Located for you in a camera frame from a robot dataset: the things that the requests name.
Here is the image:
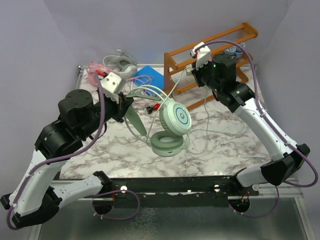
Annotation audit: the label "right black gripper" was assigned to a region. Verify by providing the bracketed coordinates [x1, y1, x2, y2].
[191, 57, 222, 94]

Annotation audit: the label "mint green headphones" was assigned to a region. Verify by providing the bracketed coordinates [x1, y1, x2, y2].
[124, 84, 192, 157]

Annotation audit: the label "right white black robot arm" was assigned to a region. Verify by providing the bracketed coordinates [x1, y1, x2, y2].
[191, 53, 311, 196]

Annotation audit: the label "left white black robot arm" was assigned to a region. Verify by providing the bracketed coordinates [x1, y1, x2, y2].
[0, 89, 134, 230]

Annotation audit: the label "pink grey headphones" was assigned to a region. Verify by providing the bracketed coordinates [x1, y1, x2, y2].
[86, 49, 138, 87]

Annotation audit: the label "white green red box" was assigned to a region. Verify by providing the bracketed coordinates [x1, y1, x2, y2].
[185, 67, 194, 76]

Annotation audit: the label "wooden three-tier rack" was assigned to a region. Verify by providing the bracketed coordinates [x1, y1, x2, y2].
[164, 22, 258, 110]

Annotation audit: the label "blue notebook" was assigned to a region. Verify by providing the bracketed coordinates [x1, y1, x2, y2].
[132, 65, 164, 90]

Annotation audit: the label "blue white jar left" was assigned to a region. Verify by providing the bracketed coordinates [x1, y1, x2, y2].
[223, 46, 237, 58]

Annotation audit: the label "blue white jar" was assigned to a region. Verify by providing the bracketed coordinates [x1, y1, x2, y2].
[223, 46, 237, 58]
[233, 42, 246, 58]

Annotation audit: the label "blue white jar right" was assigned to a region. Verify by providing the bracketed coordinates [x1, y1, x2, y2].
[233, 42, 246, 58]

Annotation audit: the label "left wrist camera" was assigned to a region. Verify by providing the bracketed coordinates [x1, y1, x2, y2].
[95, 72, 126, 104]

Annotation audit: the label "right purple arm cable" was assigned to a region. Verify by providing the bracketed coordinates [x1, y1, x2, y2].
[197, 39, 320, 218]

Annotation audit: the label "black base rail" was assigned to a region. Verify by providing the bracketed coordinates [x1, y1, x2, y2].
[100, 175, 259, 208]

